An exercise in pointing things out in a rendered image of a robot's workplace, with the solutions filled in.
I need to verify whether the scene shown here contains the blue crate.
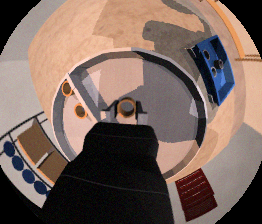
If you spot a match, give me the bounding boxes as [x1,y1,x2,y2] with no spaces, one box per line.
[187,35,235,106]

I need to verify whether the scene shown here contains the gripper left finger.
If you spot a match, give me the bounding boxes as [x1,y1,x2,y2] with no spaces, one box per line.
[100,100,119,123]

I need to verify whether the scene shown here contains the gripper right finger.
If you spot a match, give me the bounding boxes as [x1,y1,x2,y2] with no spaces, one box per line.
[135,101,148,125]

